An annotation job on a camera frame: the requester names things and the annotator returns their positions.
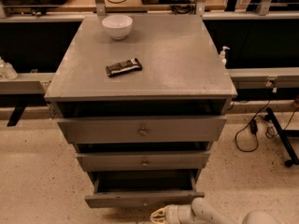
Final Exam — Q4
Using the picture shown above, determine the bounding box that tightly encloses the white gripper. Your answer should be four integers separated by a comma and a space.
150, 204, 193, 224

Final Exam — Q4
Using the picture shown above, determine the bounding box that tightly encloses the grey bottom drawer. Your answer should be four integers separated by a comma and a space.
85, 170, 205, 208

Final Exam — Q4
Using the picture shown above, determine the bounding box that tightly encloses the grey drawer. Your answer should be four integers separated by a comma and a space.
58, 115, 226, 144
85, 170, 205, 208
76, 151, 209, 172

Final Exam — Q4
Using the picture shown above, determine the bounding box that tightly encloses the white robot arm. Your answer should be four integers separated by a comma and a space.
150, 198, 281, 224

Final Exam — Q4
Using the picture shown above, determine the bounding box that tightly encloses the grey middle drawer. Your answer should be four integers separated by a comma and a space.
76, 151, 209, 172

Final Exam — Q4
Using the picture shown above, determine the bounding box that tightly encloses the grey top drawer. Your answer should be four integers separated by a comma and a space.
58, 115, 226, 144

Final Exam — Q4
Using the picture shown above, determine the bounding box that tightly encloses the grey wooden drawer cabinet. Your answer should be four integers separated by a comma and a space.
46, 15, 236, 176

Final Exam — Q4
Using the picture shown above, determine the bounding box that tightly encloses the black wheeled stand leg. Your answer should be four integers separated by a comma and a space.
265, 107, 299, 167

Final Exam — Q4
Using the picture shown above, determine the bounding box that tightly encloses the black snack bar wrapper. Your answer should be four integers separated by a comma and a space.
106, 58, 143, 77

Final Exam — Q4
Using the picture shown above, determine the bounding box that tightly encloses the white pump bottle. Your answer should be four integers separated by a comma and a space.
219, 46, 230, 66

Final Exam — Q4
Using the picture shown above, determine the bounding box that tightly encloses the white ceramic bowl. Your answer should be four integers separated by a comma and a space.
102, 15, 133, 40

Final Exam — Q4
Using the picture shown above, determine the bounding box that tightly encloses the black floor cable with adapter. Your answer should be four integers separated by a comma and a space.
234, 77, 299, 153

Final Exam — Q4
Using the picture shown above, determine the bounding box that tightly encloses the black shelf bracket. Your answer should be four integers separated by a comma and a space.
7, 105, 26, 127

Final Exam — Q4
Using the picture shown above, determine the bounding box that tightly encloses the black coiled cable bundle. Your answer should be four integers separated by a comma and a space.
169, 0, 197, 16

